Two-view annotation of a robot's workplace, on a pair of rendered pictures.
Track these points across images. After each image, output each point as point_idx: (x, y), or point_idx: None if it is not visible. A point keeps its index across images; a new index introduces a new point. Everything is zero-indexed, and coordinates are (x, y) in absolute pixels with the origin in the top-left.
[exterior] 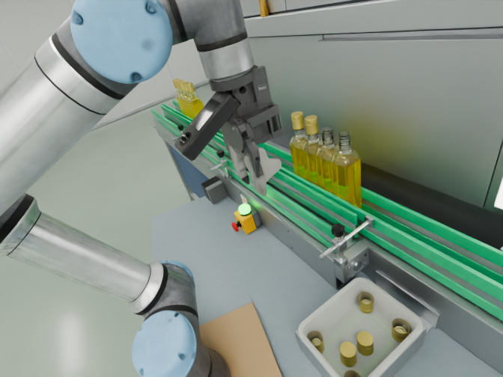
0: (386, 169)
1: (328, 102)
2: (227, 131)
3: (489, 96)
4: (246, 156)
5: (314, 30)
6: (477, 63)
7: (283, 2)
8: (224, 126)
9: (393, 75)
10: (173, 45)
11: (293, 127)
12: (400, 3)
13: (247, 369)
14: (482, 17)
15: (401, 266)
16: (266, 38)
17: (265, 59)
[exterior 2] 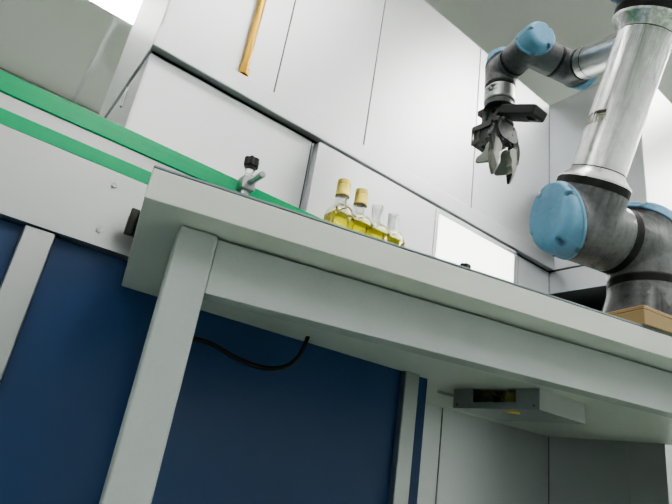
0: None
1: (317, 199)
2: (506, 127)
3: (425, 229)
4: (514, 149)
5: (315, 132)
6: (420, 209)
7: (271, 87)
8: (505, 123)
9: (380, 198)
10: (520, 70)
11: (345, 191)
12: (384, 159)
13: None
14: (418, 189)
15: None
16: (221, 92)
17: (202, 110)
